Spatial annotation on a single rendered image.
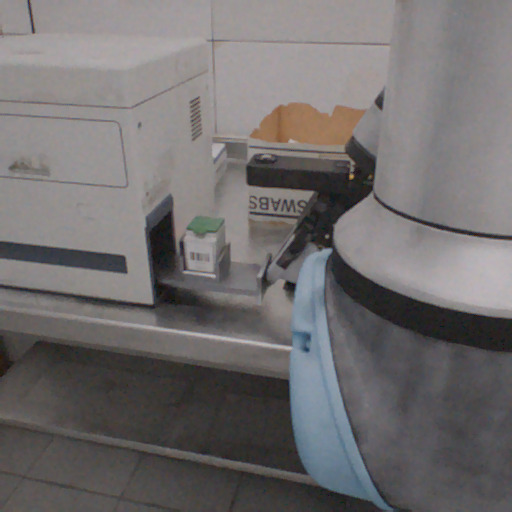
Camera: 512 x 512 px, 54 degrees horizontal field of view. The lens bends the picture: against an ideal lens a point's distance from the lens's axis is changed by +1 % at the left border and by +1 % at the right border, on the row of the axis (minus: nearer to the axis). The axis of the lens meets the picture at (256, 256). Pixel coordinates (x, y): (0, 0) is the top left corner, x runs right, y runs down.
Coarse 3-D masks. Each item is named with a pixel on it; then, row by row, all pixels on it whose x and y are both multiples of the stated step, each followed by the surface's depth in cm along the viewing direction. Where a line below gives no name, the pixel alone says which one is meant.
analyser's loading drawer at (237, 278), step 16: (160, 256) 70; (176, 256) 70; (224, 256) 64; (160, 272) 66; (176, 272) 66; (192, 272) 63; (224, 272) 65; (240, 272) 66; (256, 272) 66; (192, 288) 64; (208, 288) 64; (224, 288) 63; (240, 288) 62; (256, 288) 62; (256, 304) 63
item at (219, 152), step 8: (216, 144) 111; (224, 144) 111; (216, 152) 105; (224, 152) 111; (216, 160) 104; (224, 160) 111; (216, 168) 104; (224, 168) 112; (216, 176) 105; (216, 184) 106
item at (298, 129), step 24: (264, 120) 95; (288, 120) 107; (312, 120) 107; (336, 120) 105; (264, 144) 82; (288, 144) 81; (312, 144) 80; (336, 144) 80; (264, 192) 86; (288, 192) 85; (312, 192) 84; (264, 216) 88; (288, 216) 87
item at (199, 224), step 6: (198, 216) 65; (204, 216) 65; (192, 222) 63; (198, 222) 63; (204, 222) 63; (210, 222) 63; (216, 222) 63; (222, 222) 64; (186, 228) 62; (192, 228) 62; (198, 228) 62; (204, 228) 62; (210, 228) 62; (216, 228) 62
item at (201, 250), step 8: (224, 224) 65; (192, 232) 62; (216, 232) 62; (224, 232) 65; (184, 240) 62; (192, 240) 62; (200, 240) 62; (208, 240) 61; (216, 240) 62; (224, 240) 65; (192, 248) 62; (200, 248) 62; (208, 248) 62; (216, 248) 62; (224, 248) 66; (192, 256) 63; (200, 256) 63; (208, 256) 62; (216, 256) 63; (192, 264) 63; (200, 264) 63; (208, 264) 63; (200, 272) 64; (208, 272) 64
